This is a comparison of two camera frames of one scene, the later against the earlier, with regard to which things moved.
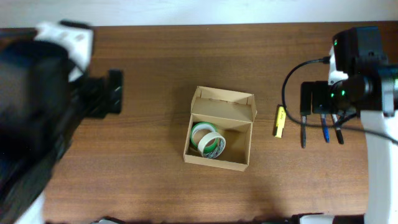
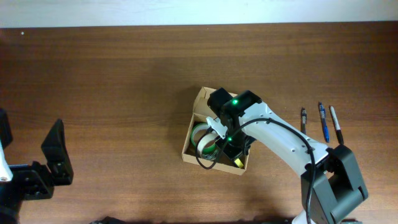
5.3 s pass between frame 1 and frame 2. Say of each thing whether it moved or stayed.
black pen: stayed
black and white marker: stayed
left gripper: moved
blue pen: stayed
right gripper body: moved
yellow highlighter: moved
